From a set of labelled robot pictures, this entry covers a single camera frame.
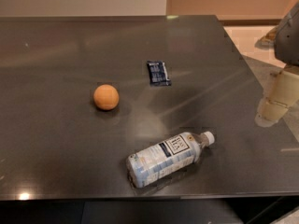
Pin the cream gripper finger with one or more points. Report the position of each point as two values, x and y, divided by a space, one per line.
271 111
285 90

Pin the dark blue rxbar wrapper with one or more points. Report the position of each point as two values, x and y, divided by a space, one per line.
158 75

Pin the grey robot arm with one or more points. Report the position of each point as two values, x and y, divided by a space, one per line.
286 48

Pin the clear plastic water bottle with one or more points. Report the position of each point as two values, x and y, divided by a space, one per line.
160 160

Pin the orange ball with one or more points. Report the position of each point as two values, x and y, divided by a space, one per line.
106 97

